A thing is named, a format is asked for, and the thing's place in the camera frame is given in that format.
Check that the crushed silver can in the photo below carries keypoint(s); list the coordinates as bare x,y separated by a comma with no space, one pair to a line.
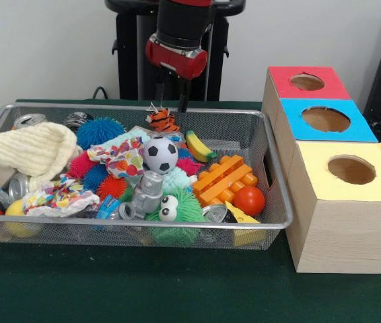
30,120

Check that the red ball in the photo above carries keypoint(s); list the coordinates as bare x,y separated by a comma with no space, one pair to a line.
249,201

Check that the blue spiky ball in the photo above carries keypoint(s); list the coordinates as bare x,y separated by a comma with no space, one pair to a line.
99,131

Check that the cream waffle cloth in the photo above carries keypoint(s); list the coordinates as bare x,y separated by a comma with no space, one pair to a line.
32,149

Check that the wooden box with three holes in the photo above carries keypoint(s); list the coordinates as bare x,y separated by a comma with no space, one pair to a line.
342,222

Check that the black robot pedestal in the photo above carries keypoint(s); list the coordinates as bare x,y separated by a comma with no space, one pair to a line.
123,60

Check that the black and white soccer ball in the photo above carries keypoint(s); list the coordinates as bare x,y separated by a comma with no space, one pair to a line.
160,155

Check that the yellow cheese wedge toy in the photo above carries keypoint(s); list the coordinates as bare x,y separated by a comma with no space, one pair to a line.
241,217

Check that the grey robot toy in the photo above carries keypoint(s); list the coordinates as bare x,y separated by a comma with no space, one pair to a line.
150,192

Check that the orange plastic building block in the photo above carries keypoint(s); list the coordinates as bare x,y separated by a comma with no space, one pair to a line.
223,179

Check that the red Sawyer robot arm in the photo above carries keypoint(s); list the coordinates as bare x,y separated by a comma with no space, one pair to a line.
185,23

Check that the orange striped tiger toy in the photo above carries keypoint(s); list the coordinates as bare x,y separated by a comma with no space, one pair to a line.
163,121

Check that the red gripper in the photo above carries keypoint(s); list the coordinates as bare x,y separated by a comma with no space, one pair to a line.
177,60

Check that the yellow banana toy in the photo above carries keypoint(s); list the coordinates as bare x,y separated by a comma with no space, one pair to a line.
200,147

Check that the green fuzzy toy with eyes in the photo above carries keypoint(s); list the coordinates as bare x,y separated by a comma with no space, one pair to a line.
187,210

